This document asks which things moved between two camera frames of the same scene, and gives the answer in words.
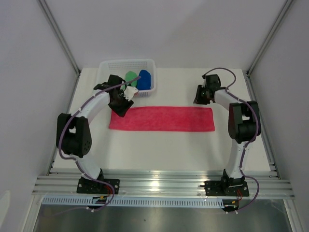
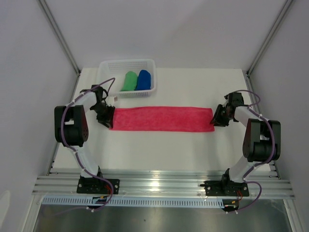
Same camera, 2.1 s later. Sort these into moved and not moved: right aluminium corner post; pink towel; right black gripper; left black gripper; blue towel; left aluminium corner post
Moved: right black gripper; left black gripper
Not moved: pink towel; left aluminium corner post; right aluminium corner post; blue towel
